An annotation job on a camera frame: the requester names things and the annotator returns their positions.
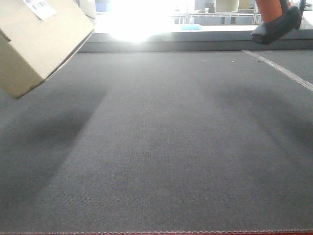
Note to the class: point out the orange black barcode scanner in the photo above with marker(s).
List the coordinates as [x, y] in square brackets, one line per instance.
[278, 19]

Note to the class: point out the white barcode label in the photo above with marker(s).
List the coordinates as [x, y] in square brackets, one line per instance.
[40, 8]

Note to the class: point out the blue plastic tray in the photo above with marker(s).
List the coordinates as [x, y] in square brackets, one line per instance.
[190, 27]

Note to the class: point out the small brown cardboard box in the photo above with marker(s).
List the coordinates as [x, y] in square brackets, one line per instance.
[32, 50]

